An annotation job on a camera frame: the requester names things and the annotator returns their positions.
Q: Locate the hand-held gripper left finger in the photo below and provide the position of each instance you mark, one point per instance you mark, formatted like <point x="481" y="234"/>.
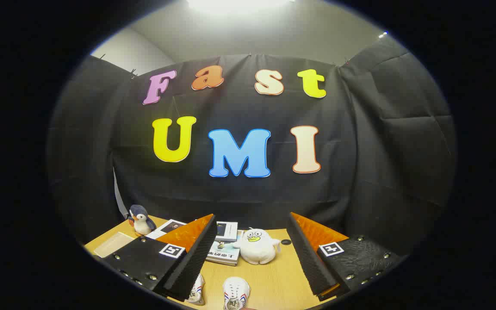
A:
<point x="187" y="267"/>

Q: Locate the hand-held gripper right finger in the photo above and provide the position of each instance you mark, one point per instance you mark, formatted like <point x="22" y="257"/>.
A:
<point x="310" y="262"/>

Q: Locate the white striped canvas shoe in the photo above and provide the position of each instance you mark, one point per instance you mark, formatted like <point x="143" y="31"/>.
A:
<point x="236" y="292"/>
<point x="196" y="292"/>

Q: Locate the beige fabric storage box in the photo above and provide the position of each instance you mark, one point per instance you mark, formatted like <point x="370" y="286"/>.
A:
<point x="112" y="244"/>

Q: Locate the teal cover book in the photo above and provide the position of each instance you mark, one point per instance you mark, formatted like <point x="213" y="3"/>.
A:
<point x="224" y="252"/>

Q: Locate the white portrait cover book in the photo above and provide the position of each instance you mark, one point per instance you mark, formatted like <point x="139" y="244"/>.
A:
<point x="168" y="226"/>

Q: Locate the blue picture cover book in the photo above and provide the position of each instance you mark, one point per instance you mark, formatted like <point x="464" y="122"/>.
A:
<point x="226" y="231"/>

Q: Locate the white duck plush toy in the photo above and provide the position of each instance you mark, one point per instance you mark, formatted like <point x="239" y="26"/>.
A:
<point x="256" y="247"/>

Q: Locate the grey penguin plush toy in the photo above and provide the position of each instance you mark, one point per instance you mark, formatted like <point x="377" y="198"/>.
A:
<point x="141" y="221"/>

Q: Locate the ceiling light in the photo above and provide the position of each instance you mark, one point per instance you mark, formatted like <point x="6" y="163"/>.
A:
<point x="239" y="3"/>

